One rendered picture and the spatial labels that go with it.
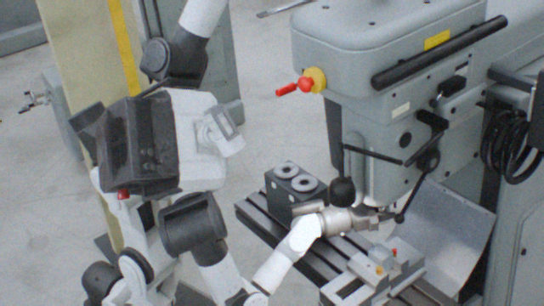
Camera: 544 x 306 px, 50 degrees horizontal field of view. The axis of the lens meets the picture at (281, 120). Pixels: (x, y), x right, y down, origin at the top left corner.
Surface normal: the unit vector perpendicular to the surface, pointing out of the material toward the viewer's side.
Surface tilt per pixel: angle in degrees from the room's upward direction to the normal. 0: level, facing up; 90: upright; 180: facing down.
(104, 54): 90
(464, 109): 90
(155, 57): 62
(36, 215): 0
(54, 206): 0
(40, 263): 0
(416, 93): 90
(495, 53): 90
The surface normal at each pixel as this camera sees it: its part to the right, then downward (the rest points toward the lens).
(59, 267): -0.07, -0.85
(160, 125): 0.65, -0.23
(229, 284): 0.58, 0.23
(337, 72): -0.78, 0.38
